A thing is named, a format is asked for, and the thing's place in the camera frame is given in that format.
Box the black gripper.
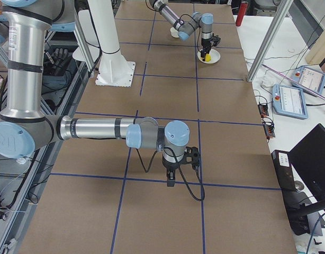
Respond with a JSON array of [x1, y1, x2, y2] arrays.
[[201, 39, 212, 61], [162, 158, 180, 187]]

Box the yellow lemon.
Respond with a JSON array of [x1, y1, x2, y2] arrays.
[[204, 54, 211, 62]]

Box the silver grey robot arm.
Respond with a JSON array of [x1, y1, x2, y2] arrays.
[[0, 1, 214, 187], [149, 1, 221, 63]]

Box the white round plate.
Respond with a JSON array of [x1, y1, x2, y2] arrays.
[[197, 49, 221, 64]]

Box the white bowl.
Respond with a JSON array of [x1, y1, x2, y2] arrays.
[[170, 27, 179, 38]]

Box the red bottle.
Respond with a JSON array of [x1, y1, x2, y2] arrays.
[[236, 1, 248, 27]]

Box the brown paper table cover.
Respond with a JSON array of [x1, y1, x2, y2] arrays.
[[18, 0, 298, 254]]

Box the orange black usb hub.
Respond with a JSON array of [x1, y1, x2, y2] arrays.
[[258, 104, 269, 117]]

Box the near teach pendant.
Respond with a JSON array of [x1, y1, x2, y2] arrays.
[[272, 84, 308, 119]]

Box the teach pendant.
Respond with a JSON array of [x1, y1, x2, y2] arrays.
[[292, 66, 325, 95], [272, 84, 308, 119]]

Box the black box device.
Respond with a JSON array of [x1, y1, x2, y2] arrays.
[[271, 150, 296, 192]]

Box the far teach pendant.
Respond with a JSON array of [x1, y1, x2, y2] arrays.
[[292, 66, 325, 95]]

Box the black laptop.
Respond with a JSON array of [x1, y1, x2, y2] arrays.
[[289, 123, 325, 201]]

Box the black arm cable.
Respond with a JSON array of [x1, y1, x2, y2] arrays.
[[134, 147, 205, 202], [177, 13, 203, 30]]

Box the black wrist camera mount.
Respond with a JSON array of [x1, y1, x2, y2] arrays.
[[211, 35, 221, 47], [182, 147, 201, 172]]

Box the aluminium frame post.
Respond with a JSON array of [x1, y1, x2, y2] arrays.
[[247, 0, 293, 82]]

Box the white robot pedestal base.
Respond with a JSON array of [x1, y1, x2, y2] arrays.
[[73, 1, 136, 87]]

